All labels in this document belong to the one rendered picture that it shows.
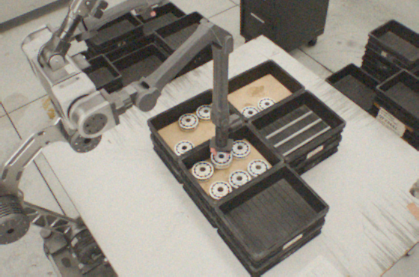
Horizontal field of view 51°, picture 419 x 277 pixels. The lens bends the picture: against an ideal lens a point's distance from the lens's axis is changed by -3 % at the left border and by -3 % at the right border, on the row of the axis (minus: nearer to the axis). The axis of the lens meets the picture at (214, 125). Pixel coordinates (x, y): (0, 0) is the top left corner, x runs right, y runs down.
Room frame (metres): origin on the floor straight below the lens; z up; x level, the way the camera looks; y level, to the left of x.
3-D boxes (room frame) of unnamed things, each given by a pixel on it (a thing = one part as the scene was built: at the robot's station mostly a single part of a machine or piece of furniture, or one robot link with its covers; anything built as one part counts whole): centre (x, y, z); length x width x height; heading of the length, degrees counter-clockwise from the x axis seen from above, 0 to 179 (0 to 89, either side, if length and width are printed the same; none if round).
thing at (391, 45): (2.48, -1.36, 0.37); 0.40 x 0.30 x 0.45; 35
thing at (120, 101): (1.11, 0.34, 1.45); 0.09 x 0.08 x 0.12; 35
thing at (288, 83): (1.69, -0.24, 0.87); 0.40 x 0.30 x 0.11; 122
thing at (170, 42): (2.68, 0.18, 0.37); 0.40 x 0.30 x 0.45; 125
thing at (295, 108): (1.44, -0.40, 0.87); 0.40 x 0.30 x 0.11; 122
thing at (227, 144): (1.29, -0.03, 1.00); 0.10 x 0.07 x 0.07; 76
